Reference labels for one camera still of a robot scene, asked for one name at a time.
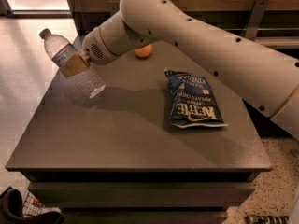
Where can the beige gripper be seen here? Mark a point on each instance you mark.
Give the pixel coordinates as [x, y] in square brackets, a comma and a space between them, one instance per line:
[93, 48]

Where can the clear plastic water bottle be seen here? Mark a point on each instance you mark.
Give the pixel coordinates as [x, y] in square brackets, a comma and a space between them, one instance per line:
[60, 49]

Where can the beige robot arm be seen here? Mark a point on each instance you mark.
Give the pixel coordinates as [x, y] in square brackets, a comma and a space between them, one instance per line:
[265, 78]

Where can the orange fruit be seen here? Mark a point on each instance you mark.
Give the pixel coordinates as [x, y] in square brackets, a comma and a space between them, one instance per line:
[144, 52]

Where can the grey cabinet table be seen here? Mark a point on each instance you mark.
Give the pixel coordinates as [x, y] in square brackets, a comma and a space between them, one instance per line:
[117, 159]

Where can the blue kettle chips bag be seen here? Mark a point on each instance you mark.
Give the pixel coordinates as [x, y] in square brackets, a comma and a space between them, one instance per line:
[194, 103]

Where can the black white striped cylinder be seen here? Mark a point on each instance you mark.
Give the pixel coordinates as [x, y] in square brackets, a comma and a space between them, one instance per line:
[254, 219]

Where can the horizontal metal rail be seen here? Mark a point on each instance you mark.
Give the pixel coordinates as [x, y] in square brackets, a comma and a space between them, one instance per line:
[268, 31]

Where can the right metal wall bracket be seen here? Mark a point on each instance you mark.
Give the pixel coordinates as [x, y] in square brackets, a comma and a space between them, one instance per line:
[255, 18]

